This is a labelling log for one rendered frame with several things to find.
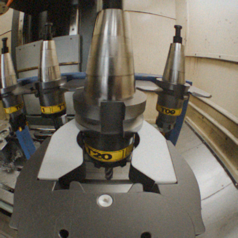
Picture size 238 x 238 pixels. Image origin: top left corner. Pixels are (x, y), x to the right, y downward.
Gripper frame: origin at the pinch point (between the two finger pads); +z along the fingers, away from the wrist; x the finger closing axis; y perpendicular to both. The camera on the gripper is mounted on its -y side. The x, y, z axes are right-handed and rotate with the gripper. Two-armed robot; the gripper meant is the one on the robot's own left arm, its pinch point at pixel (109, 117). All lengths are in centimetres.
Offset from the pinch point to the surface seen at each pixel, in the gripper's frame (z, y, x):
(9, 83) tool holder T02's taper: 7.8, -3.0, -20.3
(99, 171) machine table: 16.0, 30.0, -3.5
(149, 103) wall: 101, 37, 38
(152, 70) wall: 101, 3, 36
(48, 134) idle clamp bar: 28.2, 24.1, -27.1
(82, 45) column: 66, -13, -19
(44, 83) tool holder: 6.0, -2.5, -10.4
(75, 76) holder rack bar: 12.6, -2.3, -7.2
